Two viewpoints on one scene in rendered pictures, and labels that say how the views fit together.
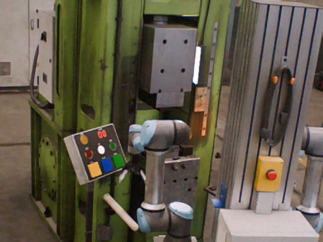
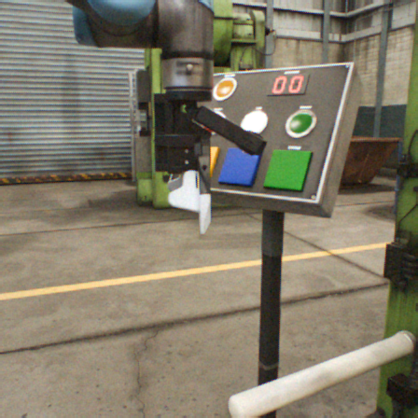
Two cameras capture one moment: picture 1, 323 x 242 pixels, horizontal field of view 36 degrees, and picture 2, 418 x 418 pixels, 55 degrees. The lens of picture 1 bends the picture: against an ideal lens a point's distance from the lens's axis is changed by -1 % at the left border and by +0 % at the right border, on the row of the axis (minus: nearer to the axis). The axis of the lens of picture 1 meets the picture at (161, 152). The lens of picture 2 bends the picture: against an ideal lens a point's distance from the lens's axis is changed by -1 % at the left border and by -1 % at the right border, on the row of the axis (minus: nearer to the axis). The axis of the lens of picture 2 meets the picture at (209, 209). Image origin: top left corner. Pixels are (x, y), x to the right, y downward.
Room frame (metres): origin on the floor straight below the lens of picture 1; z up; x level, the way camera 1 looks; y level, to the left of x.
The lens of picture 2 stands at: (2.68, -0.47, 1.09)
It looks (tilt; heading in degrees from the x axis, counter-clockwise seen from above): 12 degrees down; 92
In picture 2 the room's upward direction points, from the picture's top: straight up
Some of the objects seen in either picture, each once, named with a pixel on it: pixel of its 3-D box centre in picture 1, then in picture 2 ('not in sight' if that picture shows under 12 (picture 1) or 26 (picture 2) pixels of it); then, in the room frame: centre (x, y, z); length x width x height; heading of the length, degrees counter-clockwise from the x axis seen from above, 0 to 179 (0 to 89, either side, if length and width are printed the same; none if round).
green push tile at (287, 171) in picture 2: (117, 161); (288, 171); (2.79, 0.26, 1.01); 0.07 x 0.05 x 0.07; 145
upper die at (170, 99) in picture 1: (154, 91); not in sight; (3.32, 0.08, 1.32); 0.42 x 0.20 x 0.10; 30
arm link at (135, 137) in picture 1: (142, 142); (116, 15); (2.53, 0.11, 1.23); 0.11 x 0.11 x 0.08; 16
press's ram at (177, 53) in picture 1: (163, 55); not in sight; (3.34, 0.05, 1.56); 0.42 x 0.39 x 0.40; 30
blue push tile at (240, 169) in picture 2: (106, 165); (241, 167); (2.71, 0.31, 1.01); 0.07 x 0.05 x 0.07; 145
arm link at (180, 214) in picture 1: (178, 217); not in sight; (2.18, -0.11, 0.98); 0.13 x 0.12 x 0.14; 106
